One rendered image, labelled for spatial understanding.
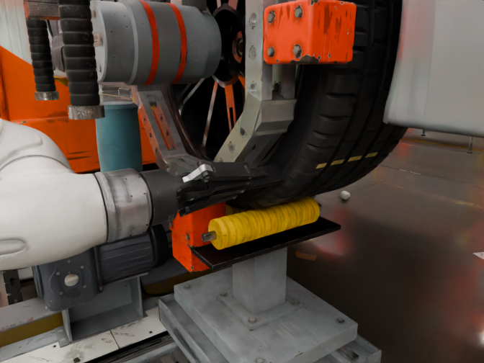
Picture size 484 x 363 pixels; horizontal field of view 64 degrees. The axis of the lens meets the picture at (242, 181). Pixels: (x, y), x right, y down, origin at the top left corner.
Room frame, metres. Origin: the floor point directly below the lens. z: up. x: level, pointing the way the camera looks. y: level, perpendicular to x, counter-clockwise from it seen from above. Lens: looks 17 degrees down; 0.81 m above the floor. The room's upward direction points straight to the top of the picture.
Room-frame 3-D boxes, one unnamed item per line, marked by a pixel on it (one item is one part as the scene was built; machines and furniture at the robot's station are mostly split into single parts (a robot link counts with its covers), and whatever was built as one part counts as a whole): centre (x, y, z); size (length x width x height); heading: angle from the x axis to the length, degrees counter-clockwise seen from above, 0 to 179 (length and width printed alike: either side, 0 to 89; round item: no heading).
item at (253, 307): (0.87, -0.04, 0.32); 0.40 x 0.30 x 0.28; 34
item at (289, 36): (0.51, -0.08, 0.85); 0.09 x 0.08 x 0.07; 34
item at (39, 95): (0.78, 0.39, 0.83); 0.04 x 0.04 x 0.16
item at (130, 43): (0.73, 0.16, 0.85); 0.21 x 0.14 x 0.14; 124
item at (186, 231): (0.79, 0.07, 0.48); 0.16 x 0.12 x 0.17; 124
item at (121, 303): (0.98, 0.35, 0.26); 0.42 x 0.18 x 0.35; 124
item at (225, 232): (0.73, -0.05, 0.51); 0.29 x 0.06 x 0.06; 124
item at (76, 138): (1.17, 0.41, 0.69); 0.52 x 0.17 x 0.35; 124
